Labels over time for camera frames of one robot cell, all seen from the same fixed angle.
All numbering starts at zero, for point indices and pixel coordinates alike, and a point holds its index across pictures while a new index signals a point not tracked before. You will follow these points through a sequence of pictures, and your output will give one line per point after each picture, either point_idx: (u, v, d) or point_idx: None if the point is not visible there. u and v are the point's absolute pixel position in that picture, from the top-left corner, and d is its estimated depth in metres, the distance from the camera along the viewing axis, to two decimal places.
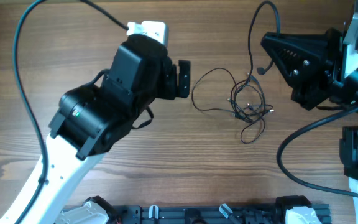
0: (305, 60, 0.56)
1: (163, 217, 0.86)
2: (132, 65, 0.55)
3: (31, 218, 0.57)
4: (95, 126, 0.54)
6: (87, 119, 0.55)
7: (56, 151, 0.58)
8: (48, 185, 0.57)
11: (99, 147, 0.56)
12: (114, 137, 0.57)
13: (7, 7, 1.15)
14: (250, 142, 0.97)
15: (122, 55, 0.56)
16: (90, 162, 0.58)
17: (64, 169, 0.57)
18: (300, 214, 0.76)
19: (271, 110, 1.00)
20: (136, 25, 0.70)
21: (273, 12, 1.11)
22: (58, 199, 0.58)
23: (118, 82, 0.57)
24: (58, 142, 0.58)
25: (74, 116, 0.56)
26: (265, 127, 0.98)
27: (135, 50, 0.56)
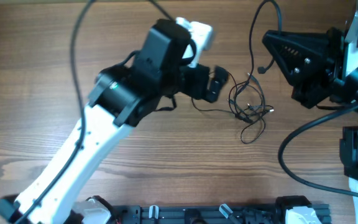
0: (306, 58, 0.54)
1: (163, 217, 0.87)
2: (161, 46, 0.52)
3: (63, 184, 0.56)
4: (129, 99, 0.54)
6: (122, 93, 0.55)
7: (94, 117, 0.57)
8: (84, 150, 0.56)
11: (132, 119, 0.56)
12: (145, 110, 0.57)
13: (7, 7, 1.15)
14: (250, 142, 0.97)
15: (151, 37, 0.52)
16: (122, 132, 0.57)
17: (101, 134, 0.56)
18: (300, 214, 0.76)
19: (271, 110, 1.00)
20: (184, 21, 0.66)
21: (273, 12, 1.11)
22: (90, 165, 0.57)
23: (148, 61, 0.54)
24: (96, 112, 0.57)
25: (110, 89, 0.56)
26: (265, 127, 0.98)
27: (165, 31, 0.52)
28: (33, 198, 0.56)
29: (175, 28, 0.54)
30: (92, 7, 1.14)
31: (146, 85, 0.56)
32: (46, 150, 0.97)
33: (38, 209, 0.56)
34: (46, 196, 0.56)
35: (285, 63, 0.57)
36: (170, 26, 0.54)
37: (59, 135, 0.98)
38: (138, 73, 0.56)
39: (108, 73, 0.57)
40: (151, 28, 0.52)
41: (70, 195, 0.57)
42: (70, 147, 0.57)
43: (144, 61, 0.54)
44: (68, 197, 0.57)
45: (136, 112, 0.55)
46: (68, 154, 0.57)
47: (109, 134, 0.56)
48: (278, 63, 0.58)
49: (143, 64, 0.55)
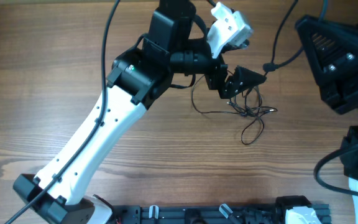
0: (348, 53, 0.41)
1: (163, 217, 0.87)
2: (166, 29, 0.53)
3: (83, 158, 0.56)
4: (143, 82, 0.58)
6: (137, 76, 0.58)
7: (114, 96, 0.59)
8: (103, 127, 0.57)
11: (147, 99, 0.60)
12: (161, 89, 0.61)
13: (7, 7, 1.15)
14: (250, 142, 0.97)
15: (155, 20, 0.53)
16: (140, 111, 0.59)
17: (120, 111, 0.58)
18: (300, 215, 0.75)
19: (271, 110, 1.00)
20: (219, 8, 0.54)
21: (273, 12, 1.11)
22: (108, 144, 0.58)
23: (156, 44, 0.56)
24: (115, 91, 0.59)
25: (127, 73, 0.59)
26: (264, 127, 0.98)
27: (168, 12, 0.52)
28: (53, 173, 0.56)
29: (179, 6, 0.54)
30: (92, 7, 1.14)
31: (162, 63, 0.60)
32: (46, 150, 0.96)
33: (58, 185, 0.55)
34: (66, 170, 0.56)
35: (318, 58, 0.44)
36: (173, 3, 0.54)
37: (59, 135, 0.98)
38: (151, 54, 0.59)
39: (125, 57, 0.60)
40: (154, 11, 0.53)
41: (89, 171, 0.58)
42: (89, 125, 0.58)
43: (152, 43, 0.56)
44: (87, 175, 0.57)
45: (150, 93, 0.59)
46: (87, 130, 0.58)
47: (127, 111, 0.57)
48: (308, 56, 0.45)
49: (153, 48, 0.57)
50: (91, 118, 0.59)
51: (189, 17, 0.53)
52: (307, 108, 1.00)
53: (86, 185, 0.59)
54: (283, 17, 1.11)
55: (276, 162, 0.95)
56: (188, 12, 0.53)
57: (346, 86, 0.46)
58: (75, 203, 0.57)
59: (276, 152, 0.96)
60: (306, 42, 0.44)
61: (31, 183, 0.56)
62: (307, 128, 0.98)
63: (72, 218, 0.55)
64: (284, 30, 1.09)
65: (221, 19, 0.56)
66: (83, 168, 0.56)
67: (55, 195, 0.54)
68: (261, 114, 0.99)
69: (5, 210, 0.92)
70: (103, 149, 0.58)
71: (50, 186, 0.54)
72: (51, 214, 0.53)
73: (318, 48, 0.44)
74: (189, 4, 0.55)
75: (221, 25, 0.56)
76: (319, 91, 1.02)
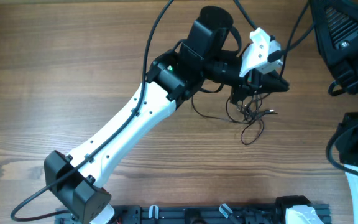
0: None
1: (163, 217, 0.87)
2: (205, 37, 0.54)
3: (117, 143, 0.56)
4: (176, 82, 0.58)
6: (173, 77, 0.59)
7: (151, 89, 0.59)
8: (138, 117, 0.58)
11: (178, 101, 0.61)
12: (192, 93, 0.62)
13: (7, 7, 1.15)
14: (250, 142, 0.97)
15: (195, 30, 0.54)
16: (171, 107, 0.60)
17: (155, 105, 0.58)
18: (300, 213, 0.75)
19: (271, 110, 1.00)
20: (255, 35, 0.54)
21: (274, 12, 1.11)
22: (140, 133, 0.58)
23: (192, 50, 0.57)
24: (152, 87, 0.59)
25: (164, 72, 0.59)
26: (264, 127, 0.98)
27: (208, 22, 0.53)
28: (86, 153, 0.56)
29: (218, 16, 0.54)
30: (92, 7, 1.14)
31: (195, 68, 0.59)
32: (46, 150, 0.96)
33: (90, 164, 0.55)
34: (99, 152, 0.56)
35: (329, 36, 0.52)
36: (213, 14, 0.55)
37: (59, 135, 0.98)
38: (187, 58, 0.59)
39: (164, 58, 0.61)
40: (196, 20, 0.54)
41: (120, 155, 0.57)
42: (124, 114, 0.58)
43: (189, 48, 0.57)
44: (115, 161, 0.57)
45: (183, 94, 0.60)
46: (123, 119, 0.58)
47: (161, 106, 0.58)
48: (319, 43, 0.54)
49: (189, 53, 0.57)
50: (127, 108, 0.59)
51: (227, 28, 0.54)
52: (308, 108, 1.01)
53: (113, 170, 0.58)
54: (283, 17, 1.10)
55: (276, 162, 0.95)
56: (226, 23, 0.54)
57: None
58: (100, 186, 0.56)
59: (276, 152, 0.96)
60: (318, 26, 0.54)
61: (63, 160, 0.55)
62: (307, 128, 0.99)
63: (94, 201, 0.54)
64: (284, 30, 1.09)
65: (256, 43, 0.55)
66: (115, 152, 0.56)
67: (86, 174, 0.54)
68: (261, 114, 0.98)
69: (5, 210, 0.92)
70: (135, 137, 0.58)
71: (82, 165, 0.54)
72: (79, 192, 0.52)
73: (327, 26, 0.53)
74: (228, 15, 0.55)
75: (255, 50, 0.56)
76: (319, 90, 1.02)
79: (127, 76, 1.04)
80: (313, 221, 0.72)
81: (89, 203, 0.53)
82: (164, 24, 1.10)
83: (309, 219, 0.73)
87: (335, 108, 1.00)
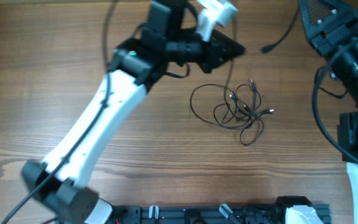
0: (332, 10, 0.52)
1: (163, 217, 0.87)
2: (161, 17, 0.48)
3: (91, 137, 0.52)
4: (142, 66, 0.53)
6: (137, 61, 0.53)
7: (116, 79, 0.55)
8: (108, 108, 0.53)
11: (146, 85, 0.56)
12: (159, 73, 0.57)
13: (7, 7, 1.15)
14: (250, 142, 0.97)
15: (151, 10, 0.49)
16: (140, 94, 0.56)
17: (123, 93, 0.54)
18: (299, 213, 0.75)
19: (272, 110, 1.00)
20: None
21: (274, 12, 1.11)
22: (113, 124, 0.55)
23: (153, 32, 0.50)
24: (117, 76, 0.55)
25: (126, 58, 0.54)
26: (263, 127, 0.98)
27: (163, 0, 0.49)
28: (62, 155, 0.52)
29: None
30: (92, 7, 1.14)
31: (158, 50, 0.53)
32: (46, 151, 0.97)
33: (68, 166, 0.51)
34: (74, 152, 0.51)
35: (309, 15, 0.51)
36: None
37: (59, 135, 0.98)
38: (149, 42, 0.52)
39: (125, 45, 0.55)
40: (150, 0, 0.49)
41: (98, 149, 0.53)
42: (94, 109, 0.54)
43: (150, 30, 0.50)
44: (94, 157, 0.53)
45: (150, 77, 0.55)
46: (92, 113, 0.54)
47: (130, 92, 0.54)
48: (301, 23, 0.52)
49: (150, 33, 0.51)
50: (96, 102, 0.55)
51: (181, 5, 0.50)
52: (308, 108, 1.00)
53: (93, 167, 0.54)
54: (283, 17, 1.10)
55: (276, 162, 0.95)
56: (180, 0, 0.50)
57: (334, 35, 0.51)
58: (84, 186, 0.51)
59: (276, 152, 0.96)
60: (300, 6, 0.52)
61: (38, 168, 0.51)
62: (307, 128, 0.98)
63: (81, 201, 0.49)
64: (284, 29, 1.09)
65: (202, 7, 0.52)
66: (91, 147, 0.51)
67: (64, 177, 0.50)
68: (262, 114, 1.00)
69: (5, 210, 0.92)
70: (110, 128, 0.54)
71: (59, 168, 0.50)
72: (62, 196, 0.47)
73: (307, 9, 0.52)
74: None
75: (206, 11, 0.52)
76: (319, 90, 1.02)
79: None
80: (313, 221, 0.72)
81: (76, 205, 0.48)
82: None
83: (309, 219, 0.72)
87: (335, 108, 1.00)
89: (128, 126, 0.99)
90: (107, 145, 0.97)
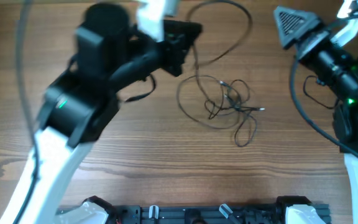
0: (302, 19, 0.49)
1: (163, 217, 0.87)
2: (92, 50, 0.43)
3: (29, 214, 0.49)
4: (81, 115, 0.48)
6: (73, 106, 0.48)
7: (45, 141, 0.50)
8: (41, 181, 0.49)
11: (89, 135, 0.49)
12: (102, 121, 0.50)
13: (7, 7, 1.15)
14: (244, 143, 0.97)
15: (80, 41, 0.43)
16: (79, 152, 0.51)
17: (56, 162, 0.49)
18: (299, 211, 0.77)
19: (261, 108, 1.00)
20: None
21: (275, 12, 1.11)
22: (56, 186, 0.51)
23: (87, 66, 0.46)
24: (48, 138, 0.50)
25: (57, 107, 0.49)
26: (255, 127, 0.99)
27: (93, 27, 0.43)
28: None
29: (114, 12, 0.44)
30: None
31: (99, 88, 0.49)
32: None
33: None
34: None
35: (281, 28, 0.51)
36: (103, 11, 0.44)
37: None
38: (86, 79, 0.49)
39: (59, 83, 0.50)
40: (77, 28, 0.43)
41: (41, 219, 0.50)
42: (27, 182, 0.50)
43: (84, 65, 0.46)
44: None
45: (91, 127, 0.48)
46: (27, 186, 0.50)
47: (64, 161, 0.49)
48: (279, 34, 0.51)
49: (84, 68, 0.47)
50: (27, 173, 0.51)
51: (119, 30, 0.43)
52: (308, 108, 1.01)
53: None
54: None
55: (276, 162, 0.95)
56: (117, 23, 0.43)
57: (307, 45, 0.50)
58: None
59: (276, 152, 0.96)
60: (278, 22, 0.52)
61: None
62: (307, 128, 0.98)
63: None
64: None
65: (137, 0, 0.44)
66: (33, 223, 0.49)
67: None
68: (251, 111, 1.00)
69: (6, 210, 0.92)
70: (50, 198, 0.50)
71: None
72: None
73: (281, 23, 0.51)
74: (120, 10, 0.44)
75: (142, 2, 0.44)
76: (319, 90, 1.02)
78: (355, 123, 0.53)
79: None
80: (313, 219, 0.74)
81: None
82: None
83: (309, 218, 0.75)
87: None
89: (128, 126, 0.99)
90: (107, 145, 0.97)
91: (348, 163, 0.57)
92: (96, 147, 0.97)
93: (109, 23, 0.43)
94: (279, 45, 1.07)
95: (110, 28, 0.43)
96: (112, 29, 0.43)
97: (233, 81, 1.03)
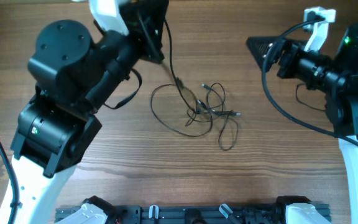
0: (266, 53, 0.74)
1: (163, 217, 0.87)
2: (50, 83, 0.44)
3: None
4: (56, 143, 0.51)
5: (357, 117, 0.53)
6: (50, 132, 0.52)
7: (22, 168, 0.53)
8: (22, 208, 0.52)
11: (66, 161, 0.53)
12: (81, 147, 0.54)
13: (7, 7, 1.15)
14: (228, 149, 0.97)
15: (36, 73, 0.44)
16: (59, 178, 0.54)
17: (34, 188, 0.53)
18: (297, 207, 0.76)
19: (238, 113, 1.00)
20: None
21: (274, 12, 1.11)
22: (38, 214, 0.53)
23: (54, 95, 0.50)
24: (24, 165, 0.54)
25: (33, 134, 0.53)
26: (236, 133, 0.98)
27: (46, 60, 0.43)
28: None
29: (66, 40, 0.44)
30: None
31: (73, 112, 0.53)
32: None
33: None
34: None
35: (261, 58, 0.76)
36: (56, 40, 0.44)
37: None
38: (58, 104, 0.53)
39: (35, 108, 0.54)
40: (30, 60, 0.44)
41: None
42: (6, 210, 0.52)
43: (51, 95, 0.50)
44: None
45: (67, 154, 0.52)
46: (7, 214, 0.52)
47: (42, 188, 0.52)
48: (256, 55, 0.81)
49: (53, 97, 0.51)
50: (7, 201, 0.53)
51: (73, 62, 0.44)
52: (308, 108, 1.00)
53: None
54: (283, 17, 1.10)
55: (276, 162, 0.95)
56: (72, 54, 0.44)
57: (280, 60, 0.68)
58: None
59: (276, 152, 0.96)
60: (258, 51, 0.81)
61: None
62: (307, 128, 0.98)
63: None
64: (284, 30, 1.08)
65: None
66: None
67: None
68: (229, 116, 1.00)
69: None
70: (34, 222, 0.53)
71: None
72: None
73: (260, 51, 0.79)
74: (75, 40, 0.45)
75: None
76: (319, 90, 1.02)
78: (346, 109, 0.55)
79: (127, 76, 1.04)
80: (312, 214, 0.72)
81: None
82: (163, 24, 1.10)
83: (308, 213, 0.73)
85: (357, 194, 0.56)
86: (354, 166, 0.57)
87: None
89: (128, 126, 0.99)
90: (107, 145, 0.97)
91: (343, 149, 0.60)
92: (96, 147, 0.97)
93: (63, 52, 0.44)
94: None
95: (63, 59, 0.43)
96: (64, 59, 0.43)
97: (213, 86, 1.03)
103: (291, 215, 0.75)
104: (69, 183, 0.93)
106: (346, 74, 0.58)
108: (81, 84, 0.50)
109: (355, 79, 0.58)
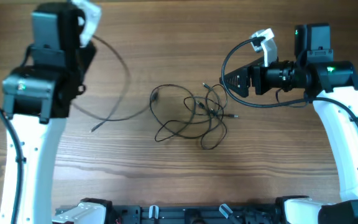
0: (234, 78, 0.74)
1: (163, 217, 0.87)
2: (51, 23, 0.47)
3: (26, 198, 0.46)
4: (44, 88, 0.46)
5: (323, 75, 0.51)
6: (35, 82, 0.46)
7: (17, 125, 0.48)
8: (28, 163, 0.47)
11: (57, 107, 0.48)
12: (67, 96, 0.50)
13: (7, 7, 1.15)
14: (210, 148, 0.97)
15: (39, 20, 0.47)
16: (56, 125, 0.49)
17: (34, 139, 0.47)
18: (293, 199, 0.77)
19: (236, 115, 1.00)
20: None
21: (275, 13, 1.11)
22: (45, 166, 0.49)
23: (46, 47, 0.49)
24: (17, 122, 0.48)
25: (20, 89, 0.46)
26: (225, 137, 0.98)
27: (46, 9, 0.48)
28: None
29: (57, 4, 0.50)
30: None
31: (59, 66, 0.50)
32: None
33: None
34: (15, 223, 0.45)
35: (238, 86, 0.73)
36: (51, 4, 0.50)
37: None
38: (45, 61, 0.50)
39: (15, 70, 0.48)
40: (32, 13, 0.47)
41: (42, 199, 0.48)
42: (10, 171, 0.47)
43: (42, 48, 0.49)
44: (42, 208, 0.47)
45: (57, 99, 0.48)
46: (12, 173, 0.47)
47: (41, 135, 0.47)
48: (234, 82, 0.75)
49: (41, 51, 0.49)
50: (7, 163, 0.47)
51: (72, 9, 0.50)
52: (308, 108, 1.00)
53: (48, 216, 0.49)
54: (283, 17, 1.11)
55: (276, 162, 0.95)
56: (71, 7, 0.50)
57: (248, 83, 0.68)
58: None
59: (276, 152, 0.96)
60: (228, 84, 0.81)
61: None
62: (307, 128, 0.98)
63: None
64: (284, 30, 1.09)
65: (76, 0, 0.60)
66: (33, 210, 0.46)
67: None
68: (226, 117, 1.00)
69: None
70: (43, 175, 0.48)
71: None
72: None
73: (234, 82, 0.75)
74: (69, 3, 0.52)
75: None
76: None
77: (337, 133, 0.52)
78: (314, 75, 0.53)
79: (127, 76, 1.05)
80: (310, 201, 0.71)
81: None
82: (163, 25, 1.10)
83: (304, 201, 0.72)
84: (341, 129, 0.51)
85: (340, 154, 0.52)
86: (332, 126, 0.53)
87: None
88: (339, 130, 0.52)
89: (128, 126, 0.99)
90: (107, 145, 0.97)
91: (319, 110, 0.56)
92: (96, 147, 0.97)
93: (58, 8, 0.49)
94: (279, 45, 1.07)
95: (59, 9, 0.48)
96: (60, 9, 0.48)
97: (214, 86, 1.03)
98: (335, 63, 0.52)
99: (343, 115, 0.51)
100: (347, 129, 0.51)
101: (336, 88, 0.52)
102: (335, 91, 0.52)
103: (291, 209, 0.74)
104: (69, 183, 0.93)
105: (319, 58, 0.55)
106: (303, 55, 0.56)
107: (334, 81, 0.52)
108: (71, 46, 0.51)
109: (312, 56, 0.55)
